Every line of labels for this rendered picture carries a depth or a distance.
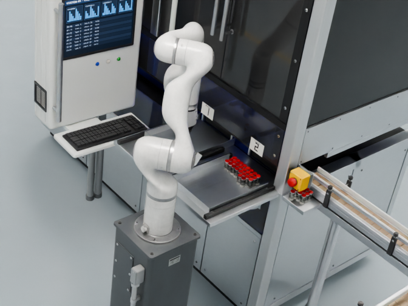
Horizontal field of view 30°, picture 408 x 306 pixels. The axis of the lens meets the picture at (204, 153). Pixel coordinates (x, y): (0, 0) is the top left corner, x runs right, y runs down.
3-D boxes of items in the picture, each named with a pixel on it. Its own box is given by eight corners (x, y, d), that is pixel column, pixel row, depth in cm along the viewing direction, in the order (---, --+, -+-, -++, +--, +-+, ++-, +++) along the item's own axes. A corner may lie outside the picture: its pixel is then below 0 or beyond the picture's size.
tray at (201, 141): (199, 118, 377) (200, 112, 375) (234, 144, 362) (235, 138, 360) (144, 137, 357) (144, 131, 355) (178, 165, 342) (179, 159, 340)
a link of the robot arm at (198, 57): (152, 167, 294) (193, 175, 293) (147, 169, 282) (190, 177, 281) (176, 38, 291) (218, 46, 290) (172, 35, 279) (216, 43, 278)
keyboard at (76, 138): (132, 116, 385) (132, 112, 384) (147, 130, 377) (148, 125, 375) (62, 136, 362) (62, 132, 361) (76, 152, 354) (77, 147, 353)
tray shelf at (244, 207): (192, 117, 381) (193, 114, 380) (291, 190, 340) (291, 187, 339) (113, 143, 353) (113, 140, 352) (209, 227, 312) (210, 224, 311)
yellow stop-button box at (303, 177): (298, 178, 332) (302, 165, 328) (310, 187, 327) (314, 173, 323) (286, 183, 327) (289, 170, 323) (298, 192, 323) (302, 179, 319)
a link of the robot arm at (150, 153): (173, 204, 292) (180, 153, 278) (126, 195, 293) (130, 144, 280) (179, 186, 302) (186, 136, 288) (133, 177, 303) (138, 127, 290)
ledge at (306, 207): (303, 189, 342) (304, 186, 341) (324, 204, 335) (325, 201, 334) (282, 199, 334) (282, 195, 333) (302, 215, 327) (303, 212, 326)
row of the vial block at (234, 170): (226, 167, 346) (227, 158, 343) (252, 187, 335) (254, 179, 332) (222, 168, 344) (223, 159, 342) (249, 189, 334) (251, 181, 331)
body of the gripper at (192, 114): (191, 98, 338) (188, 119, 345) (173, 103, 333) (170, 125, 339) (202, 105, 334) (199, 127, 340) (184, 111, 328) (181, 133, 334)
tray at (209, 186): (227, 159, 351) (229, 153, 349) (266, 189, 336) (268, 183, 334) (170, 182, 331) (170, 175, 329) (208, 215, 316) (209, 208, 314)
